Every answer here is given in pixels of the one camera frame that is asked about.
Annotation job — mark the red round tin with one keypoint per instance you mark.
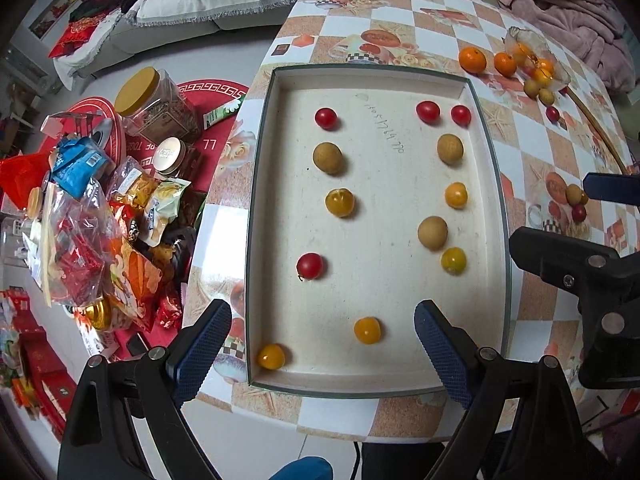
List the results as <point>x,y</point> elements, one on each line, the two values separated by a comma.
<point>115,132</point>

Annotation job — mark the stack of red boxes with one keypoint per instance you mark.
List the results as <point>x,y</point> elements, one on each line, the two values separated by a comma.
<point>45,370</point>

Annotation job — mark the clear plastic container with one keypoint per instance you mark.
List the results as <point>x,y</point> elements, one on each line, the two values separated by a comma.
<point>15,240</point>

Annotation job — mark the small orange mandarin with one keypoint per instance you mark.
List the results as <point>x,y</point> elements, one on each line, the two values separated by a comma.
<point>523,51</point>

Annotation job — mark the blue snack packet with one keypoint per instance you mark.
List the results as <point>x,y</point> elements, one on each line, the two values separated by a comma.
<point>77,165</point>

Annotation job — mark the checkered printed tablecloth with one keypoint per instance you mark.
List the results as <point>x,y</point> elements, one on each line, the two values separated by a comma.
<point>400,5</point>

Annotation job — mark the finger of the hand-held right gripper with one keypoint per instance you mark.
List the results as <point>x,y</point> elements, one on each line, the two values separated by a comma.
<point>615,188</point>
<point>545,252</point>

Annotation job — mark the blue cloth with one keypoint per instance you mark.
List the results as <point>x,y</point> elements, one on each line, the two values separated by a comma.
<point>302,470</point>

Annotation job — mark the jar with gold lid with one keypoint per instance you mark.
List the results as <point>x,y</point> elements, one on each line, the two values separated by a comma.
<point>167,152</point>

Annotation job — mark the clear plastic bag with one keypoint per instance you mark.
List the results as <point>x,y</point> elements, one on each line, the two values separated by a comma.
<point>552,57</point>

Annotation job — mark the red and black cloth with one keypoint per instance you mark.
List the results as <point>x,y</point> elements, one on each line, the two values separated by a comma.
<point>97,7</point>

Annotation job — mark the framed wall picture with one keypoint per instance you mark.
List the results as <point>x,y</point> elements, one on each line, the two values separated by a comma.
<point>55,10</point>

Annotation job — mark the red patterned round mat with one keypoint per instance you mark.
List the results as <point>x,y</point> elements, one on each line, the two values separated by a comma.
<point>210,90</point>

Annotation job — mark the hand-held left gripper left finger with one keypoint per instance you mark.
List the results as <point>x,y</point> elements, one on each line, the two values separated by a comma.
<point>202,355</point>

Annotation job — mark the pink blanket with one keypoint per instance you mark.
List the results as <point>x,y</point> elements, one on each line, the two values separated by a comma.
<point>565,5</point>

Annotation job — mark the red embroidered cushion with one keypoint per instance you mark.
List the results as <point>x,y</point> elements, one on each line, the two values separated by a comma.
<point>75,40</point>

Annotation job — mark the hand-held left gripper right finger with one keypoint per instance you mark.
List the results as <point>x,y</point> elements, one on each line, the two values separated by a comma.
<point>440,355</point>

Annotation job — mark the red cherry tomato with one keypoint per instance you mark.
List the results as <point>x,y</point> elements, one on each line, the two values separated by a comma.
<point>326,118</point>
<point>578,212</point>
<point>552,113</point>
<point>428,111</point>
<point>310,266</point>
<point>461,115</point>

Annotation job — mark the brown longan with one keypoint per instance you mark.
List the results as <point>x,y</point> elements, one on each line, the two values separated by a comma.
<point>450,148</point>
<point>531,87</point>
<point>327,158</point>
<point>433,233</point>
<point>572,194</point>
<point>546,96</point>

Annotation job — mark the white rectangular tray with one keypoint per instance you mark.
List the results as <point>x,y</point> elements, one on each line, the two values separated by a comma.
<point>380,270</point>

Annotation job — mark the gold ingot ornament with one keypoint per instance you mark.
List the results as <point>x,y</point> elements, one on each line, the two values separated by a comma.
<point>97,315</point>

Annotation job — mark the orange snack bag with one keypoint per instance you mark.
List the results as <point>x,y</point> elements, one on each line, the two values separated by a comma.
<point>135,280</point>

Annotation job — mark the green striped packet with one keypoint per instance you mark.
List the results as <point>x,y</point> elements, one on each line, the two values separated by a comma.
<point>222,112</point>

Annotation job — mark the red plastic bag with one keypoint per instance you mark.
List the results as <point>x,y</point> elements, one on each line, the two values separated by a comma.
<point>25,175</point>

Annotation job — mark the clear bag of red candies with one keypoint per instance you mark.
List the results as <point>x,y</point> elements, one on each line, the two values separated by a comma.
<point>75,255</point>

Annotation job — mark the grey metal tool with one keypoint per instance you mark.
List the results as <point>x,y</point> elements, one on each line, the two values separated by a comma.
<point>102,132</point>

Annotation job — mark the clear jar with yellow lid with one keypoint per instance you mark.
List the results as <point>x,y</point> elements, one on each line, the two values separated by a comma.
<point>160,110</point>

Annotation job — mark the yellow green snack packet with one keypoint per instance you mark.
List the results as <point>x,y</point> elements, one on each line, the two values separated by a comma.
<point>165,205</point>

